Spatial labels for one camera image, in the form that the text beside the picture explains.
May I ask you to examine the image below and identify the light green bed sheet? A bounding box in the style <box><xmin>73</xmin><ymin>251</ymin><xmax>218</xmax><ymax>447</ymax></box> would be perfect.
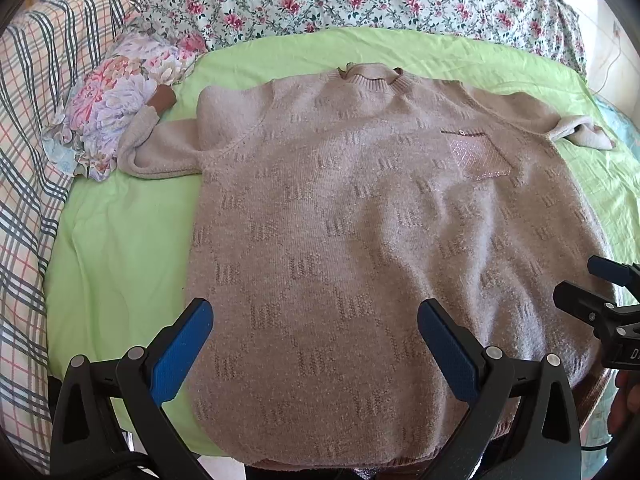
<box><xmin>43</xmin><ymin>27</ymin><xmax>640</xmax><ymax>458</ymax></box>

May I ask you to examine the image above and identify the beige knitted sweater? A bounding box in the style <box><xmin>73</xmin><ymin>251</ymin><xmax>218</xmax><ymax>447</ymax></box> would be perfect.
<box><xmin>117</xmin><ymin>64</ymin><xmax>613</xmax><ymax>467</ymax></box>

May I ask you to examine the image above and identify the plaid checked blanket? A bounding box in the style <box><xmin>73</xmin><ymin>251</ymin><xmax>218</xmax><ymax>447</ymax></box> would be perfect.
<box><xmin>1</xmin><ymin>0</ymin><xmax>141</xmax><ymax>472</ymax></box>

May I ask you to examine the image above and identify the white wall cable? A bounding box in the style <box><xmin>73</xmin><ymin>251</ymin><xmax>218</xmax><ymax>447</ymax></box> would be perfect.
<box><xmin>589</xmin><ymin>22</ymin><xmax>633</xmax><ymax>96</ymax></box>

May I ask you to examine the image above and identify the person's right hand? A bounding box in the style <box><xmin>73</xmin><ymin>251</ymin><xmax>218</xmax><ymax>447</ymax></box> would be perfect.
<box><xmin>608</xmin><ymin>370</ymin><xmax>640</xmax><ymax>436</ymax></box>

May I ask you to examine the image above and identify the pink purple floral pillow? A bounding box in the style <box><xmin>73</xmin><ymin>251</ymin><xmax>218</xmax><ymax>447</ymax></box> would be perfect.
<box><xmin>41</xmin><ymin>32</ymin><xmax>206</xmax><ymax>182</ymax></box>

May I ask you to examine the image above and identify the rose floral duvet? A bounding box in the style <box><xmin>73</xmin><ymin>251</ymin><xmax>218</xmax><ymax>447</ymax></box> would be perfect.
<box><xmin>137</xmin><ymin>0</ymin><xmax>587</xmax><ymax>75</ymax></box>

